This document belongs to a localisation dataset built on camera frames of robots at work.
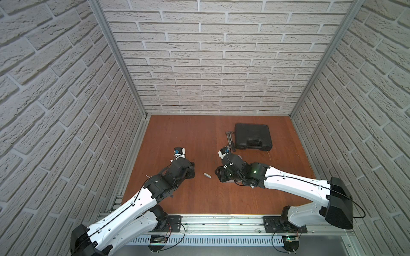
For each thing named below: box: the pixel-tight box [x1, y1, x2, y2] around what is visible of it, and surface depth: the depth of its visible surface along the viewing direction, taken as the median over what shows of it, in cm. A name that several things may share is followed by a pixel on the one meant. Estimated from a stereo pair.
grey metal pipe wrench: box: [225, 131, 236, 152], surface depth 105 cm
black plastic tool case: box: [234, 123, 273, 151], surface depth 102 cm
